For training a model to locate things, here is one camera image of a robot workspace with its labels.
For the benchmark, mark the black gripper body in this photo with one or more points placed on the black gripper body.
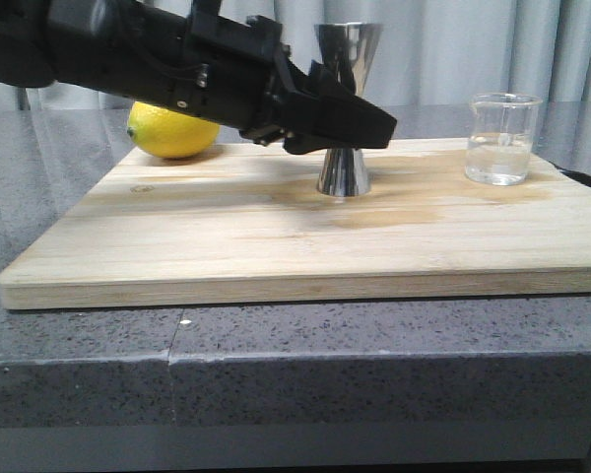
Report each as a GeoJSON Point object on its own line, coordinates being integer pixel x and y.
{"type": "Point", "coordinates": [237, 74]}

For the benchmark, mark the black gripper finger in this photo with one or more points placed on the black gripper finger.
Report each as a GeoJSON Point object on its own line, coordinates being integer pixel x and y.
{"type": "Point", "coordinates": [318, 124]}
{"type": "Point", "coordinates": [322, 83]}

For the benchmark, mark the steel double jigger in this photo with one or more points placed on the steel double jigger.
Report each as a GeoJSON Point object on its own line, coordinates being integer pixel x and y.
{"type": "Point", "coordinates": [347, 50]}

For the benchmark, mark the clear glass beaker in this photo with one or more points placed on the clear glass beaker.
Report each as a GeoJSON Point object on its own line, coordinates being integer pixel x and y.
{"type": "Point", "coordinates": [503, 134]}

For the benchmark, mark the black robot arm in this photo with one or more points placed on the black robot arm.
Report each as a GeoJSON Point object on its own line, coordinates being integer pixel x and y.
{"type": "Point", "coordinates": [116, 47]}

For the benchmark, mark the yellow lemon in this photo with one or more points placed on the yellow lemon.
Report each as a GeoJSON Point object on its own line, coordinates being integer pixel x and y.
{"type": "Point", "coordinates": [169, 134]}

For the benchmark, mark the grey curtain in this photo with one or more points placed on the grey curtain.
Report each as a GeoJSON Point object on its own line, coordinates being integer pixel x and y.
{"type": "Point", "coordinates": [444, 52]}

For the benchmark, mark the wooden cutting board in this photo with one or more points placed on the wooden cutting board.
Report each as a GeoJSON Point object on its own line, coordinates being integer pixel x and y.
{"type": "Point", "coordinates": [243, 224]}

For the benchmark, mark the black cutting board handle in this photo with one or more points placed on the black cutting board handle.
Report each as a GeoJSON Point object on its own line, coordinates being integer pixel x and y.
{"type": "Point", "coordinates": [578, 176]}

